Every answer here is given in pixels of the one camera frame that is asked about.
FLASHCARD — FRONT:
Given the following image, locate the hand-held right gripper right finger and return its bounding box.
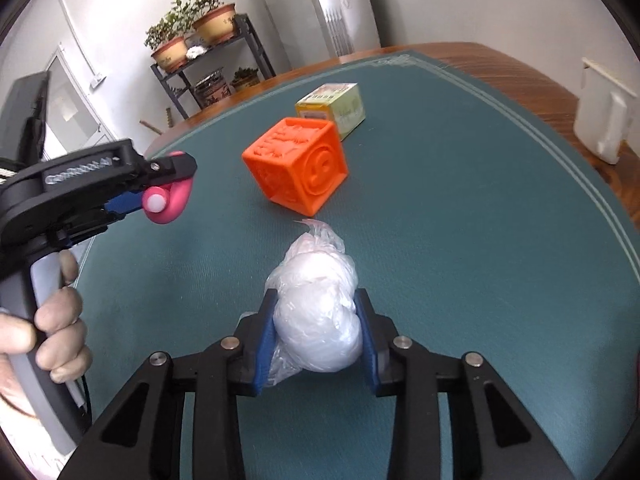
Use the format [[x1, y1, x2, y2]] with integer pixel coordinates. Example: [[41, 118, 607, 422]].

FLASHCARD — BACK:
[[354, 288, 583, 480]]

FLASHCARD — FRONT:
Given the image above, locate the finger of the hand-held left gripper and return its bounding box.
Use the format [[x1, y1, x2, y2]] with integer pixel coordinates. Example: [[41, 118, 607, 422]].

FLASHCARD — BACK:
[[102, 190, 148, 216], [132, 152, 197, 186]]

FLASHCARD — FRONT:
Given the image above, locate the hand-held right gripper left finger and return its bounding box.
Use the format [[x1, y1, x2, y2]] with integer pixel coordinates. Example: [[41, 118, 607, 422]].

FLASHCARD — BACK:
[[59, 288, 278, 480]]

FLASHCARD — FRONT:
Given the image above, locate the pink foam tube knot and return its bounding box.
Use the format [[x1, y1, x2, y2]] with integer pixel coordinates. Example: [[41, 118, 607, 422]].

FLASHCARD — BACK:
[[141, 151, 195, 225]]

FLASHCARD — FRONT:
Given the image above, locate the white plastic bag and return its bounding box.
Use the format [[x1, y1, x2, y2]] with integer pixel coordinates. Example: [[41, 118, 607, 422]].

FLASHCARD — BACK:
[[239, 218, 363, 386]]

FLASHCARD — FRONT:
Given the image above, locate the orange embossed cube box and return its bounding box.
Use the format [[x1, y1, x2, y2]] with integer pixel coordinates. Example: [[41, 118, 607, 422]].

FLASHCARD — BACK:
[[242, 117, 349, 217]]

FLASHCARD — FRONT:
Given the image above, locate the person's left hand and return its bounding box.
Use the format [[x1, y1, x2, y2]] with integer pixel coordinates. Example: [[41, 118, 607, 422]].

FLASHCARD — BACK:
[[0, 249, 93, 386]]

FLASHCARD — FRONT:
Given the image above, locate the wooden stick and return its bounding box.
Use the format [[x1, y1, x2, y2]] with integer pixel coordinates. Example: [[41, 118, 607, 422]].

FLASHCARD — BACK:
[[139, 107, 176, 135]]

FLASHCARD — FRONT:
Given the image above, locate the decorated dark plant pot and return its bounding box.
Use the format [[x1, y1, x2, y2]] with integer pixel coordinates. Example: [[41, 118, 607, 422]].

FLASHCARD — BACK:
[[194, 74, 232, 109]]

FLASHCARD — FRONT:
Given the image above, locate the white door with window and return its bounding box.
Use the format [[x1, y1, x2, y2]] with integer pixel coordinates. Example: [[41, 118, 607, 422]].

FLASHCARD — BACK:
[[42, 45, 118, 161]]

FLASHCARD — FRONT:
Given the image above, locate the potted plant in tan pot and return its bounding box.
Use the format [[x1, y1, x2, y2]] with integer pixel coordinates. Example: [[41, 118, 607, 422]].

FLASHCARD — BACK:
[[145, 0, 193, 73], [192, 0, 237, 45]]

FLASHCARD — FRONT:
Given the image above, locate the small succulent pot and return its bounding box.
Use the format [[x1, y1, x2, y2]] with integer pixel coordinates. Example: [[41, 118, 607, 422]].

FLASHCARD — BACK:
[[230, 66, 261, 92]]

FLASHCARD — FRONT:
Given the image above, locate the black metal plant shelf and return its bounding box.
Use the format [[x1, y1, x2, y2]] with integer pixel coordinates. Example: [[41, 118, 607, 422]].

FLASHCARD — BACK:
[[150, 14, 277, 121]]

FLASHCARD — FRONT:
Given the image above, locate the yellow and green carton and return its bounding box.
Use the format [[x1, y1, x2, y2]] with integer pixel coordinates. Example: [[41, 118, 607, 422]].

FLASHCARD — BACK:
[[295, 82, 367, 141]]

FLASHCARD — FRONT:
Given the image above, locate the white standing air conditioner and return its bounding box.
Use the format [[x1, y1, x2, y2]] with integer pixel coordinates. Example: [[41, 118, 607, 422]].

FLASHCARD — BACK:
[[299, 0, 381, 57]]

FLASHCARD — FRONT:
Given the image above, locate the white plastic jug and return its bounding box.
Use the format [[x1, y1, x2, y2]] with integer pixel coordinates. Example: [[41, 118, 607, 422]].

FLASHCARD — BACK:
[[573, 57, 640, 165]]

